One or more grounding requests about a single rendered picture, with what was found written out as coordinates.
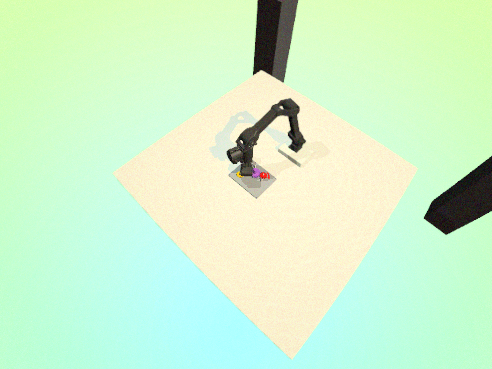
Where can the purple gear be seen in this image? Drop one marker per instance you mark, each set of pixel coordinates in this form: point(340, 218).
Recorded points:
point(256, 173)

